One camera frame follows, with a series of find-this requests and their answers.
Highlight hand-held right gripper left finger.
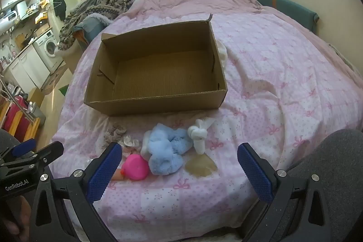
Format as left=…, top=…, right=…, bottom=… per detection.
left=28, top=142, right=123, bottom=242

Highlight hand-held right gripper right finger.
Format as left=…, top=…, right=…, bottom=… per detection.
left=237, top=142, right=335, bottom=242

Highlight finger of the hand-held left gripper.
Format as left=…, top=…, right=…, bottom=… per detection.
left=0, top=138, right=37, bottom=166
left=28, top=141, right=64, bottom=172

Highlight beige lace trimmed sock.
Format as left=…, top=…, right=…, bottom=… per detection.
left=118, top=136, right=141, bottom=156

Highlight cream fluffy sock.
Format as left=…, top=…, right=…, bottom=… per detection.
left=141, top=130, right=155, bottom=160

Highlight blue fluffy sock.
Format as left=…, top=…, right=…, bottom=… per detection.
left=149, top=123, right=193, bottom=176

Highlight white knotted cloth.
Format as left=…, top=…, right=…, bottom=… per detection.
left=187, top=117, right=217, bottom=156

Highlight brown cardboard box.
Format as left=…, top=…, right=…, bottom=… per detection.
left=84, top=14, right=228, bottom=117

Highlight pink round soft toy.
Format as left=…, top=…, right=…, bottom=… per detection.
left=121, top=154, right=149, bottom=181

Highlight person's left hand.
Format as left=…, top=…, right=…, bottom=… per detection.
left=0, top=196, right=32, bottom=241

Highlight peach cloth piece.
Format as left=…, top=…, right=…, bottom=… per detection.
left=110, top=170, right=126, bottom=181

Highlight person's left leg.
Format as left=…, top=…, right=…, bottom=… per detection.
left=0, top=129, right=23, bottom=157

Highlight person's leg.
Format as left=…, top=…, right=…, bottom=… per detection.
left=0, top=129, right=23, bottom=157
left=279, top=129, right=363, bottom=242

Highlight red suitcase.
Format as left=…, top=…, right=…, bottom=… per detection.
left=3, top=96, right=32, bottom=136

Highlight beige ruffled scrunchie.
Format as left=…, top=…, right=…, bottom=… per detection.
left=103, top=125, right=127, bottom=143

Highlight small cardboard box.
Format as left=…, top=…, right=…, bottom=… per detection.
left=27, top=86, right=44, bottom=109

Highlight tan sheer stocking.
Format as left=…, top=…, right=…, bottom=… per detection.
left=185, top=155, right=217, bottom=177

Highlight person's right leg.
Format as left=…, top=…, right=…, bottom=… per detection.
left=279, top=129, right=363, bottom=242

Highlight white kitchen base cabinets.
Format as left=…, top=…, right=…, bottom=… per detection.
left=6, top=46, right=52, bottom=92

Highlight beige furniture side panel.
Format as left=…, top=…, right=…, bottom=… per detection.
left=61, top=41, right=89, bottom=75

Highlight pink patterned bed quilt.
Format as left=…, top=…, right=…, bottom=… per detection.
left=48, top=0, right=363, bottom=242

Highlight white washing machine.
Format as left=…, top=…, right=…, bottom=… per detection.
left=32, top=29, right=64, bottom=74

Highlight teal cushion with orange edge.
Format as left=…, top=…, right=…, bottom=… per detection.
left=72, top=14, right=111, bottom=45

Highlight white microwave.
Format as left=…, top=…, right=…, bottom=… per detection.
left=0, top=11, right=19, bottom=24

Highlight black hanging garment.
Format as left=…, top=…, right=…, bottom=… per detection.
left=53, top=0, right=67, bottom=22

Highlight patterned knit blanket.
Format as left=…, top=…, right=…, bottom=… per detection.
left=58, top=0, right=137, bottom=51

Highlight teal padded headboard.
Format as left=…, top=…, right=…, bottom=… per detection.
left=250, top=0, right=318, bottom=33

